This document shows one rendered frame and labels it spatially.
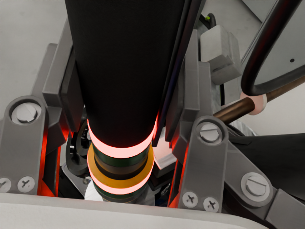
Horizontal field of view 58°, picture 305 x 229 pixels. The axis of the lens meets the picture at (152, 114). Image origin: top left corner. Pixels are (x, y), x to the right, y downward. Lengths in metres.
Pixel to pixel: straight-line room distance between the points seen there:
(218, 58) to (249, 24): 2.06
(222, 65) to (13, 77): 1.68
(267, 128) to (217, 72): 0.16
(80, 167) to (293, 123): 0.36
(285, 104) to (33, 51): 1.89
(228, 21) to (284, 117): 2.09
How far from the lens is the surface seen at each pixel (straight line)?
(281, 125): 0.54
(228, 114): 0.25
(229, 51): 0.63
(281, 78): 0.27
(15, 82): 2.06
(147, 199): 0.29
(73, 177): 0.49
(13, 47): 2.27
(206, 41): 0.63
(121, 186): 0.18
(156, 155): 0.21
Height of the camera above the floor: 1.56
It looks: 59 degrees down
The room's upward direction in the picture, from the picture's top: 12 degrees clockwise
